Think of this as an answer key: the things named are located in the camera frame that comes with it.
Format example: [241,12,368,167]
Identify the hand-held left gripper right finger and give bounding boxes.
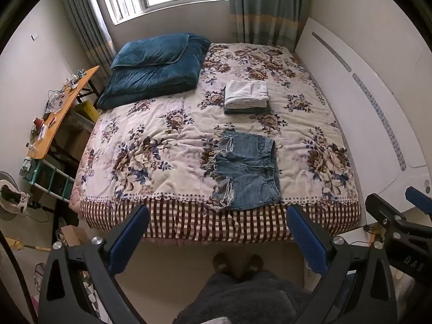
[286,204,398,324]

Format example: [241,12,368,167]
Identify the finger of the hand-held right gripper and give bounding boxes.
[404,186,432,215]
[365,194,407,234]

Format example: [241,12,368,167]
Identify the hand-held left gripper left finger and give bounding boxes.
[38,204,151,324]

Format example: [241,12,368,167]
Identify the blue denim shorts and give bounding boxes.
[202,131,283,212]

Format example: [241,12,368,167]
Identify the folded green pants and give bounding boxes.
[223,104,272,116]

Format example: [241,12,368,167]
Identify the folded white pants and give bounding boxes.
[224,80,271,109]

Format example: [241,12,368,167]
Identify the person's right slipper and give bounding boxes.
[244,254,264,275]

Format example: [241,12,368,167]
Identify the person's slipper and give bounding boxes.
[244,254,264,275]
[212,253,234,275]

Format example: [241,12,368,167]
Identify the cardboard box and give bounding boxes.
[58,225,89,248]

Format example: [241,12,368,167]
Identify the red checkered bed sheet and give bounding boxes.
[79,196,362,244]

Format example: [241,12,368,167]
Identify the person's dark fleece clothing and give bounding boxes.
[173,269,315,324]

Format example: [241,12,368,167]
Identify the person's left slipper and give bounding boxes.
[212,253,234,275]

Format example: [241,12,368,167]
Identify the green rack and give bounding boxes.
[19,157,77,204]

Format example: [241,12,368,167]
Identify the floral blanket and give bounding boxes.
[69,42,362,210]

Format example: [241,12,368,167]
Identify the white headboard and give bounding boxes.
[294,17,432,210]

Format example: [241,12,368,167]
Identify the white floor fan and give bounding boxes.
[0,171,28,224]

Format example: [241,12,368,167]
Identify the yellow box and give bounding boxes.
[73,100,99,123]

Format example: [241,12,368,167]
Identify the wooden folding table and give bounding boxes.
[26,65,101,161]

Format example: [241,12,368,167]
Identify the folded dark blue quilt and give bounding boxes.
[96,33,212,111]

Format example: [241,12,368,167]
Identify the dark blue pillow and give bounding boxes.
[110,33,190,70]

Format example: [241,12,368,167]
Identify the grey-green curtain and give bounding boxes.
[59,0,117,97]
[226,0,313,52]

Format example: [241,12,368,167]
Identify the yellow broom handle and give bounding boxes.
[6,237,52,252]

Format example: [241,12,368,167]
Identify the black cable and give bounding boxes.
[0,232,38,324]

